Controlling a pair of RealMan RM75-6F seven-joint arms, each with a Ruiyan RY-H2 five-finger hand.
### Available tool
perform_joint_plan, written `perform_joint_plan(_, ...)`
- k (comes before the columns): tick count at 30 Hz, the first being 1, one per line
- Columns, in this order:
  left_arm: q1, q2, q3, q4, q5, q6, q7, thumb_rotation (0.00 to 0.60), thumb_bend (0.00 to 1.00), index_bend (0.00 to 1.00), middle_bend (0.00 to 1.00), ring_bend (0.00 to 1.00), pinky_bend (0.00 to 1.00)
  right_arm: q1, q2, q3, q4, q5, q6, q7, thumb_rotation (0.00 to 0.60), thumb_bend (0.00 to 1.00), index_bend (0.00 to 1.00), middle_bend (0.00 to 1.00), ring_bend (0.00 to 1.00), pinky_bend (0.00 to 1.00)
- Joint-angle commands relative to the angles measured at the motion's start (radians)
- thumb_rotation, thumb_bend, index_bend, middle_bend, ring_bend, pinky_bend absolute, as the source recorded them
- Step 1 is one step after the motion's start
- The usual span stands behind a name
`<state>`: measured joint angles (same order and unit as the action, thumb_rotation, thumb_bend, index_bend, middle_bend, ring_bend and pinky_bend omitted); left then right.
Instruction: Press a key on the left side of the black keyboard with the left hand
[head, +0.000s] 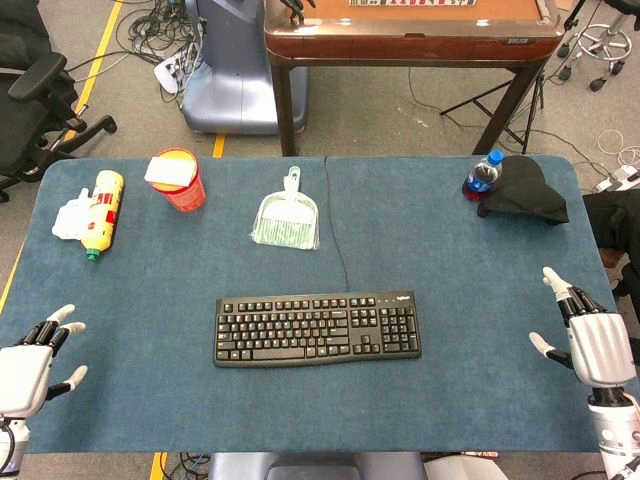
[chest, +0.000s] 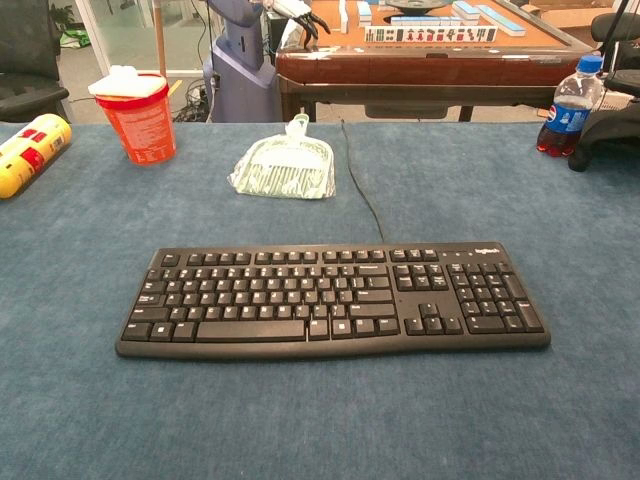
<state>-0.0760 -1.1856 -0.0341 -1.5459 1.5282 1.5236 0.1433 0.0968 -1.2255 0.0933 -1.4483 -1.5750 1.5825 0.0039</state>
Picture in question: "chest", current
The black background robot hand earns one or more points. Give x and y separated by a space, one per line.
310 25

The black Logitech keyboard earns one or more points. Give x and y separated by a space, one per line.
330 300

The blue robot body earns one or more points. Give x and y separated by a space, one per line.
240 65

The row of mahjong tiles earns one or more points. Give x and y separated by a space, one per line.
430 34

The brown mahjong table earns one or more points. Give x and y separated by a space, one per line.
425 65

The clear plastic dustpan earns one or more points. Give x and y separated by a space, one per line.
285 167

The wooden pole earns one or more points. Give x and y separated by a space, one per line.
160 37

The stacked blue mahjong tiles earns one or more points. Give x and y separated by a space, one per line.
492 15

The orange cup with white lid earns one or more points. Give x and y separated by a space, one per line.
137 125

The Pepsi cola bottle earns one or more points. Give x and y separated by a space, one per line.
570 110

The black office chair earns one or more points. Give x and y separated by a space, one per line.
27 55

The yellow cylindrical can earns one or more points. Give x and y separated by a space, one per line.
27 152

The blue table cloth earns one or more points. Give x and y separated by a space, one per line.
320 410

